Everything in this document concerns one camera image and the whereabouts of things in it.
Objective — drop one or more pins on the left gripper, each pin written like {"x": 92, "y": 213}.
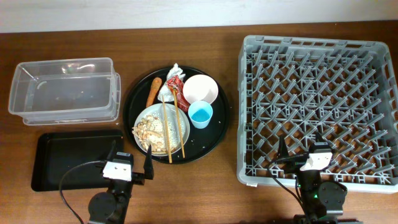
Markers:
{"x": 139, "y": 178}

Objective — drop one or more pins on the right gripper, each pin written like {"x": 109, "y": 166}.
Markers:
{"x": 295, "y": 163}

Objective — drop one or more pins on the wooden chopstick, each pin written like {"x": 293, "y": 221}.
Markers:
{"x": 178, "y": 122}
{"x": 167, "y": 141}

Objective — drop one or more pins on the grey plate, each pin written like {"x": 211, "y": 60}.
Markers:
{"x": 157, "y": 110}

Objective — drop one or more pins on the orange carrot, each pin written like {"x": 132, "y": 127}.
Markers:
{"x": 154, "y": 88}

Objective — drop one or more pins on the light blue cup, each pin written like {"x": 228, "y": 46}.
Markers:
{"x": 200, "y": 114}

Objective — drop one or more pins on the red snack wrapper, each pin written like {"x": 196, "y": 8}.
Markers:
{"x": 175, "y": 85}

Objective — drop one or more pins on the pink white bowl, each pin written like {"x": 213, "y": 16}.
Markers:
{"x": 200, "y": 88}

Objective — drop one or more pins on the white tissue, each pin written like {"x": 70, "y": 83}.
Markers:
{"x": 164, "y": 93}

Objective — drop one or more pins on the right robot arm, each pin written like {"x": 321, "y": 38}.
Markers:
{"x": 321, "y": 200}

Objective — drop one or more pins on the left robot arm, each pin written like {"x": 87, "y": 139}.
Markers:
{"x": 111, "y": 206}

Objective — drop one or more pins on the grey dishwasher rack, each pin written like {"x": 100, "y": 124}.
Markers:
{"x": 344, "y": 89}

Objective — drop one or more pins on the black rectangular tray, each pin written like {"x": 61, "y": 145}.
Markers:
{"x": 59, "y": 152}

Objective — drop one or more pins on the clear plastic bin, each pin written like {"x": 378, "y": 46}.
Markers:
{"x": 70, "y": 91}

